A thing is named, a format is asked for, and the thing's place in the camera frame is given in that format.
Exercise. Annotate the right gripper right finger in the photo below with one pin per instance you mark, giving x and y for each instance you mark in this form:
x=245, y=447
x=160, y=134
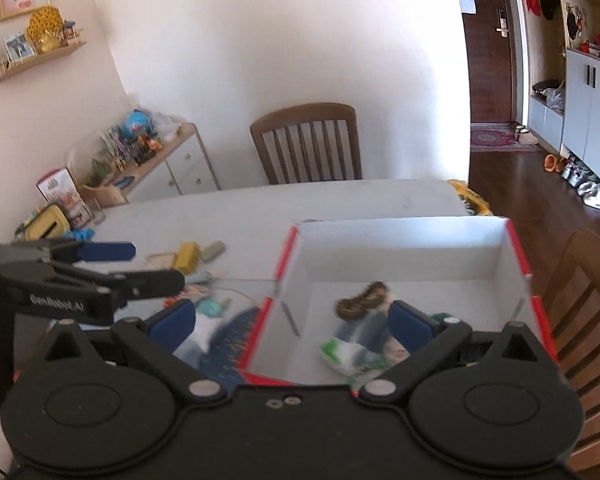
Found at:
x=432, y=346

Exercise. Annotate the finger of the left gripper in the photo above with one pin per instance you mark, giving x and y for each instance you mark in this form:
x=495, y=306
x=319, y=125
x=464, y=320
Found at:
x=105, y=252

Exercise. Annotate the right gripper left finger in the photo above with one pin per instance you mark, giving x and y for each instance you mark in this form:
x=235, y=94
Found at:
x=149, y=345

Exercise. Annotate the green white character pouch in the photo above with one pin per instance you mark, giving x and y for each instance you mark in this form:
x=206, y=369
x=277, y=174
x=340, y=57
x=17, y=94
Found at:
x=363, y=346

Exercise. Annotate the yellow small carton box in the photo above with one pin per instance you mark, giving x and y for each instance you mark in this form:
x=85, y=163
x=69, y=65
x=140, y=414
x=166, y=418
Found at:
x=187, y=257

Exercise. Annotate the brown hair scrunchie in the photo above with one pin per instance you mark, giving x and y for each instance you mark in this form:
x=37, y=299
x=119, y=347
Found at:
x=356, y=307

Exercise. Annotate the grey green oval case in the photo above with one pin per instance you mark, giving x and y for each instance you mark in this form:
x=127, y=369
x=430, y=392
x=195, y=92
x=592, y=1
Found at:
x=212, y=251

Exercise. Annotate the blue cloth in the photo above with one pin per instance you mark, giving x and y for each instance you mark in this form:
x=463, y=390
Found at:
x=82, y=235

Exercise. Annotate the yellow tissue box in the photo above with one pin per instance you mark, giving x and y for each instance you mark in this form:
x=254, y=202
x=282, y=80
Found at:
x=49, y=223

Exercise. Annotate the teal round small toy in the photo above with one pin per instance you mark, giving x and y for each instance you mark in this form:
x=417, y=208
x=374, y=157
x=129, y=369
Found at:
x=210, y=308

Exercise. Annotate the blue speckled round mat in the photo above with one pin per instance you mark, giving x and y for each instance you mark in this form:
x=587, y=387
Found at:
x=216, y=346

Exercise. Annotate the red white snack bag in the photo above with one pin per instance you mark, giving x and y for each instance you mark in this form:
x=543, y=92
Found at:
x=58, y=187

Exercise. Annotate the red white cardboard box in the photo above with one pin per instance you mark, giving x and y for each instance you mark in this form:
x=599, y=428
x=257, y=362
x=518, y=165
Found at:
x=473, y=268

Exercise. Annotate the white drawer sideboard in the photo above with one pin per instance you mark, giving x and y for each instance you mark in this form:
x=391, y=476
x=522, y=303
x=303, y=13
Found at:
x=181, y=168

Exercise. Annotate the blue globe toy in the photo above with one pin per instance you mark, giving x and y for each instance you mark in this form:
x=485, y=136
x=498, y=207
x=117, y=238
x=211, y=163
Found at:
x=136, y=124

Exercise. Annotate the right wooden chair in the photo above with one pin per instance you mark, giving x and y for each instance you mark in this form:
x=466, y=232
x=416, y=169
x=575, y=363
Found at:
x=571, y=303

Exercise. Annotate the wooden chair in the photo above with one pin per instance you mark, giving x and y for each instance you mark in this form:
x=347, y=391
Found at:
x=315, y=142
x=571, y=303

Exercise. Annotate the entry rug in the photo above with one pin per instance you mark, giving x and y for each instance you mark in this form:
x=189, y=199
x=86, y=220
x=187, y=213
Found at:
x=497, y=138

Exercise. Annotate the orange slippers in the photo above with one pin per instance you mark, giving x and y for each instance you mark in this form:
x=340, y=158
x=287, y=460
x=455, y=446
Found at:
x=554, y=163

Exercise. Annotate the pair of grey shoes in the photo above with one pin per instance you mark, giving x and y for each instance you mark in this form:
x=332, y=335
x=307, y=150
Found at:
x=583, y=180

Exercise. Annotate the far wooden chair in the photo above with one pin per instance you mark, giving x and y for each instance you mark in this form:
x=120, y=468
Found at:
x=315, y=142

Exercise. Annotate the dark wooden door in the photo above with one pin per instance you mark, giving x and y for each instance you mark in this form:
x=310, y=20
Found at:
x=491, y=62

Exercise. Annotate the wooden wall shelf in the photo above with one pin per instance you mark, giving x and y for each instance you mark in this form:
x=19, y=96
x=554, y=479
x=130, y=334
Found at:
x=22, y=54

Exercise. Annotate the white wall cabinet unit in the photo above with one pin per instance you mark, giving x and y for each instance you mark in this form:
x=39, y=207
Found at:
x=563, y=76

